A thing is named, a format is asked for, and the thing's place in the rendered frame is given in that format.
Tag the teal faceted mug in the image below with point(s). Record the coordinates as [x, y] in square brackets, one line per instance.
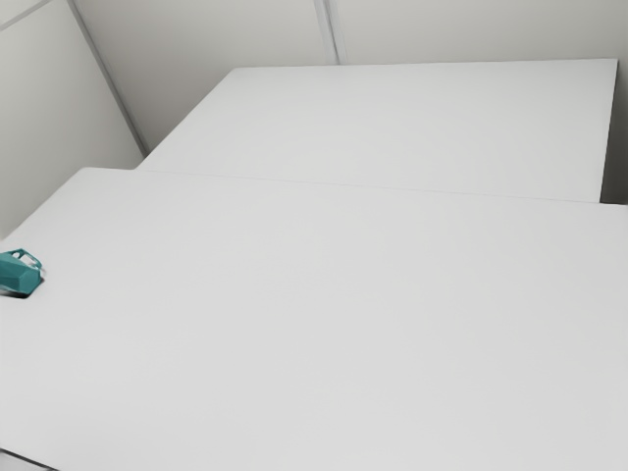
[17, 277]

